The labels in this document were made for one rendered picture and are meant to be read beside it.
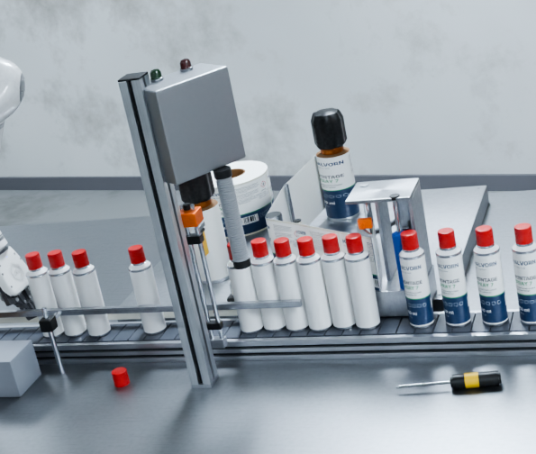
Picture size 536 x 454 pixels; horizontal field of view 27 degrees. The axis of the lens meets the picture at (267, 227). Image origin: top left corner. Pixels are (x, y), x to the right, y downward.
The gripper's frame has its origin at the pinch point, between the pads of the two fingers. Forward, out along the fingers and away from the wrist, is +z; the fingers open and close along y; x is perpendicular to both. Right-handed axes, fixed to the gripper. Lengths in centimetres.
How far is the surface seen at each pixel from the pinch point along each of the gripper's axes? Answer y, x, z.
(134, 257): -1.3, -33.3, -1.1
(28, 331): 1.8, 5.4, 4.8
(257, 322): -2, -51, 23
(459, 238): 43, -85, 38
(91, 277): -1.4, -20.7, -1.0
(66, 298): -2.0, -12.1, 0.7
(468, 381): -19, -94, 45
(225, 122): -7, -72, -19
